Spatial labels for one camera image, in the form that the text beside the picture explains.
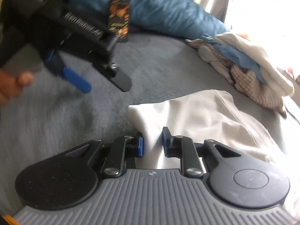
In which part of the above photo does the blue duvet roll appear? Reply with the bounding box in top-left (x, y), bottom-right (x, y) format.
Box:
top-left (69, 0), bottom-right (229, 40)

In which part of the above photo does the person's left hand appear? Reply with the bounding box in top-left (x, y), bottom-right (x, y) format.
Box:
top-left (0, 70), bottom-right (34, 107)

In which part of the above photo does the cream fleece garment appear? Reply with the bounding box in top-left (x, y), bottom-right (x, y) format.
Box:
top-left (214, 32), bottom-right (294, 97)

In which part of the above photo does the light blue garment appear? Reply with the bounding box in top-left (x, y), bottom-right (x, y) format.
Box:
top-left (202, 34), bottom-right (266, 84)

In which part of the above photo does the white bear print sweatshirt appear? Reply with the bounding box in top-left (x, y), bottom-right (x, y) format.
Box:
top-left (127, 90), bottom-right (285, 169)

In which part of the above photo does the smartphone with lit screen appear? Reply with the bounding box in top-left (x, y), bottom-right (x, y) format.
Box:
top-left (108, 0), bottom-right (131, 42)

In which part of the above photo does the grey bed sheet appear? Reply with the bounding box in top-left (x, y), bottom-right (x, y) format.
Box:
top-left (1, 32), bottom-right (299, 218)

